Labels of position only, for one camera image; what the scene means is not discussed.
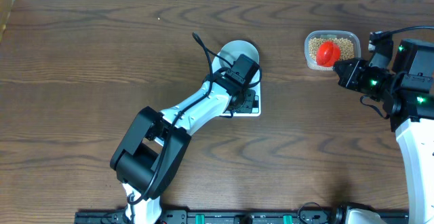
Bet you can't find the red plastic measuring scoop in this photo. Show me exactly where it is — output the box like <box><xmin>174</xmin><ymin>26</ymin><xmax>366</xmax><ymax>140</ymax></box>
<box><xmin>316</xmin><ymin>41</ymin><xmax>341</xmax><ymax>67</ymax></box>

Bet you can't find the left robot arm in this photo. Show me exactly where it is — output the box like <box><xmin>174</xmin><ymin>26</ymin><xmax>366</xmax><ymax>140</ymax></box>
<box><xmin>110</xmin><ymin>73</ymin><xmax>261</xmax><ymax>223</ymax></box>

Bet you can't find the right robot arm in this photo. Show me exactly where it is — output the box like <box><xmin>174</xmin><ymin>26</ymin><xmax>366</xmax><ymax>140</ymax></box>
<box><xmin>333</xmin><ymin>31</ymin><xmax>433</xmax><ymax>223</ymax></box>

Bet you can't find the white digital kitchen scale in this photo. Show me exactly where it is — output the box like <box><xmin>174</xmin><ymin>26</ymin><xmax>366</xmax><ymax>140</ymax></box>
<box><xmin>212</xmin><ymin>54</ymin><xmax>262</xmax><ymax>118</ymax></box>

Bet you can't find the light grey round bowl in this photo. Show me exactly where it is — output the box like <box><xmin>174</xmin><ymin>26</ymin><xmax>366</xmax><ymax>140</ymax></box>
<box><xmin>219</xmin><ymin>40</ymin><xmax>260</xmax><ymax>64</ymax></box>

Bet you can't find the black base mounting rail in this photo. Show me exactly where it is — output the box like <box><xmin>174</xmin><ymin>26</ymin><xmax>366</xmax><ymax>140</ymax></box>
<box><xmin>74</xmin><ymin>209</ymin><xmax>410</xmax><ymax>224</ymax></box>

